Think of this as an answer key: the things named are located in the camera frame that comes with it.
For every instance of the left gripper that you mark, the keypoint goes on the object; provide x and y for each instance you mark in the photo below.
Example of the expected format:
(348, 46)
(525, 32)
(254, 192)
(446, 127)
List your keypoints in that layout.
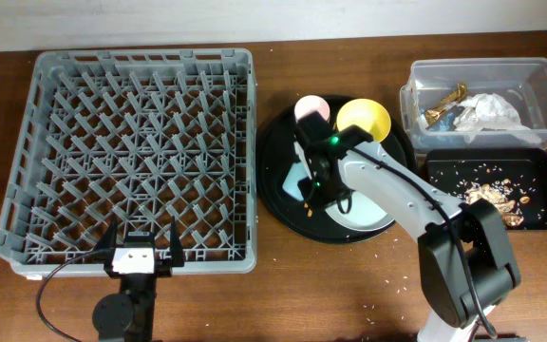
(164, 267)

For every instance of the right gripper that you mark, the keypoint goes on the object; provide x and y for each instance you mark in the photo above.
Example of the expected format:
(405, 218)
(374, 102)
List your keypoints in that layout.
(315, 199)

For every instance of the light blue plastic cup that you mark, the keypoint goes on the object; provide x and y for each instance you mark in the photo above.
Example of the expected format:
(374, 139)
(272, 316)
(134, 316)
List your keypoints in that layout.
(297, 172)

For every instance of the white round plate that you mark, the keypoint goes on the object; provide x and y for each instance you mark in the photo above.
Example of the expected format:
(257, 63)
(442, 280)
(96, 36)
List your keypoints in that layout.
(363, 216)

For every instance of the yellow plastic bowl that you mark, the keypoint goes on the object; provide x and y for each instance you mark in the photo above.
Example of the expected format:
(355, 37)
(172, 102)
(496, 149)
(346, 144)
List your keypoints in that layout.
(367, 114)

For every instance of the pink plastic cup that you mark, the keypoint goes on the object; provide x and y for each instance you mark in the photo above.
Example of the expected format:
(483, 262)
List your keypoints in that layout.
(309, 104)

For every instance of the rice and nut shell scraps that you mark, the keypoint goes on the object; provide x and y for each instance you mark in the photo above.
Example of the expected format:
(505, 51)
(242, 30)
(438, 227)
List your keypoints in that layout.
(485, 182)

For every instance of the white paper napkin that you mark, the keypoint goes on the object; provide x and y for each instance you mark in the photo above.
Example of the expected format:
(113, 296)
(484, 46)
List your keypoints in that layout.
(491, 112)

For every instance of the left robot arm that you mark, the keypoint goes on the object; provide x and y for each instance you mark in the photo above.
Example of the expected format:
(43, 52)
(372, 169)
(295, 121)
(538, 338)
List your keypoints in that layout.
(128, 314)

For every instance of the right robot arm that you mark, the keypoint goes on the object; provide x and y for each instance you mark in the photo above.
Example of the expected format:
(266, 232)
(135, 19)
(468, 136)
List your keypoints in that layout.
(467, 264)

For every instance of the grey plastic dishwasher rack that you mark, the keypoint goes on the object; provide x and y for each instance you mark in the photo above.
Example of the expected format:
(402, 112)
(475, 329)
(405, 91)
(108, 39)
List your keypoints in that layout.
(160, 141)

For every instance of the clear plastic waste bin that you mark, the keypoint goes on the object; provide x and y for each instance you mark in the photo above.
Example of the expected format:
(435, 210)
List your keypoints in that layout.
(522, 82)

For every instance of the black rectangular waste tray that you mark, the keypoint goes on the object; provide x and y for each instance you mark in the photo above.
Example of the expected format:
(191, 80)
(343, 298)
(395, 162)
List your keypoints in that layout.
(530, 162)

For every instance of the round black serving tray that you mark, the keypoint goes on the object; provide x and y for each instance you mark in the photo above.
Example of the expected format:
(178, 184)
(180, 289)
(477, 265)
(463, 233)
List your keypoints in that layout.
(274, 159)

